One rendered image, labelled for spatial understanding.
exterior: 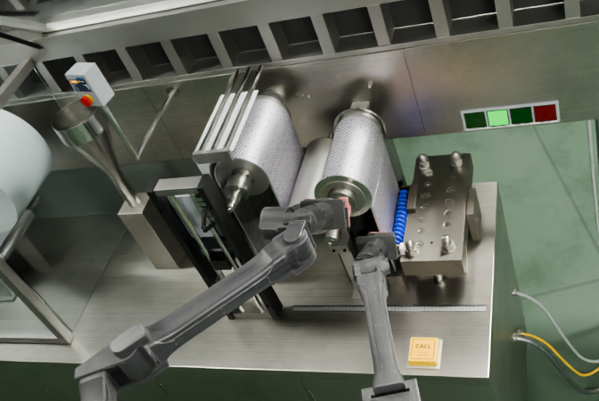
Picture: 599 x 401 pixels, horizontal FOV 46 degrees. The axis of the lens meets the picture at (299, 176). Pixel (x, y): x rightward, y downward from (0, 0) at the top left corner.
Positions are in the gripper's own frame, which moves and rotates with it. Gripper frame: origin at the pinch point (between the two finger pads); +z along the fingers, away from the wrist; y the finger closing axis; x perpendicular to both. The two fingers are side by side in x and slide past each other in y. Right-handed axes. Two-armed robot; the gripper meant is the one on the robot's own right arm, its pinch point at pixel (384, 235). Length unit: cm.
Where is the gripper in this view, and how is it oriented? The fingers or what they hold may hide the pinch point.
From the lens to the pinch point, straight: 189.7
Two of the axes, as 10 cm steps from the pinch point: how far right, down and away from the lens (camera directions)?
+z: 3.4, -2.7, 9.0
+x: -1.6, -9.6, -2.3
